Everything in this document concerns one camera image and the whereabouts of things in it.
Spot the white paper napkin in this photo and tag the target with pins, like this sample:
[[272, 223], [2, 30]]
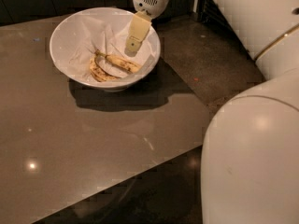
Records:
[[110, 38]]

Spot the white bowl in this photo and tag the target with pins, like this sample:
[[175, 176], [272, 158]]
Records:
[[71, 31]]

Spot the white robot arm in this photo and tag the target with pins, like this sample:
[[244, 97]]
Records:
[[250, 156]]

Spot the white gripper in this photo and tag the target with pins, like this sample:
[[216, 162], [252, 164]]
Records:
[[150, 0]]

